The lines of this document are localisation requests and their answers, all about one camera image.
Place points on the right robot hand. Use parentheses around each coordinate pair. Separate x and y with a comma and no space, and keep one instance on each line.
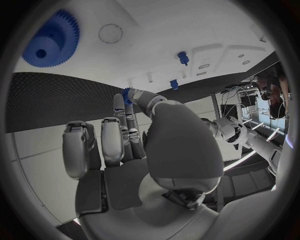
(182,142)

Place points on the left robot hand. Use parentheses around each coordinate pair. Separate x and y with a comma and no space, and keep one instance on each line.
(210,126)

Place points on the small blue gear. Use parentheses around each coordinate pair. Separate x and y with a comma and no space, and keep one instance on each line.
(126,93)

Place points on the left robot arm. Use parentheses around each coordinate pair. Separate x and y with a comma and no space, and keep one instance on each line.
(255,142)

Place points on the white task board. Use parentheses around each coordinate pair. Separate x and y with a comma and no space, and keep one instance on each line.
(145,46)

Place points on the workshop equipment rack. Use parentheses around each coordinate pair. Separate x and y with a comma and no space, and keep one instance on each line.
(250,110)

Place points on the blue peg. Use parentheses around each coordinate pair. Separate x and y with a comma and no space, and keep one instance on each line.
(174,84)

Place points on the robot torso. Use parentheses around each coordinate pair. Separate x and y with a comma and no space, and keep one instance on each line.
(253,180)

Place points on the person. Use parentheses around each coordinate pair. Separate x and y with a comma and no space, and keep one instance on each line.
(275,97)

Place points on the blue plug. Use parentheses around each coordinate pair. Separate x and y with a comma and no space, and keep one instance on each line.
(182,57)

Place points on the large blue gear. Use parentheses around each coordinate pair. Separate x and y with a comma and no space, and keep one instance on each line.
(49,45)

